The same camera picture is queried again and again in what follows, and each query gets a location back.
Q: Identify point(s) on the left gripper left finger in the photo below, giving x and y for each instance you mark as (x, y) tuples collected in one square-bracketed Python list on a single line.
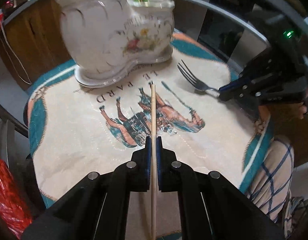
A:
[(148, 152)]

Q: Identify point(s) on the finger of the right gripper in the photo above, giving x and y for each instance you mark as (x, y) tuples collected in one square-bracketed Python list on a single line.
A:
[(232, 86), (247, 104)]

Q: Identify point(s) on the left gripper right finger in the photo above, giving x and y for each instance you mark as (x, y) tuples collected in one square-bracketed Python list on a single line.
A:
[(159, 147)]

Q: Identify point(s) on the wooden chopstick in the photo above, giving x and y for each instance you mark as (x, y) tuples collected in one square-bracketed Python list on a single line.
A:
[(153, 164)]

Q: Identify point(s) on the silver fork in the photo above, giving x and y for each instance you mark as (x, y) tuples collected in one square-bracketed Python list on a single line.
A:
[(194, 81)]

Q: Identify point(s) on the person's right hand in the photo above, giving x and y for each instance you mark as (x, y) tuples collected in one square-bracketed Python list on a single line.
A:
[(307, 102)]

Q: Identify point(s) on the plaid trouser leg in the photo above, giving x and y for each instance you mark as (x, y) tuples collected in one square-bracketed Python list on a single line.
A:
[(271, 185)]

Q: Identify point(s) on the printed horse placemat cloth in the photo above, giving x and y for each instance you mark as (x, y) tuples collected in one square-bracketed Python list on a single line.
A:
[(74, 130)]

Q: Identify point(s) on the white floral ceramic utensil holder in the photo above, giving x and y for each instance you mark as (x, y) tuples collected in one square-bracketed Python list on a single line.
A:
[(106, 38)]

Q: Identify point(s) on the red plastic bag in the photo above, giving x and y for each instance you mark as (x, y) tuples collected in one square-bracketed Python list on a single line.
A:
[(13, 209)]

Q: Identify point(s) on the wooden cabinet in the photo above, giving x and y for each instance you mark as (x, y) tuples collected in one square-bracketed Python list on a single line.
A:
[(32, 44)]

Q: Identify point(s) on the steel appliance handle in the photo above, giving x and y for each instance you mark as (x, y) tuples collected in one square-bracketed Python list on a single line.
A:
[(233, 18)]

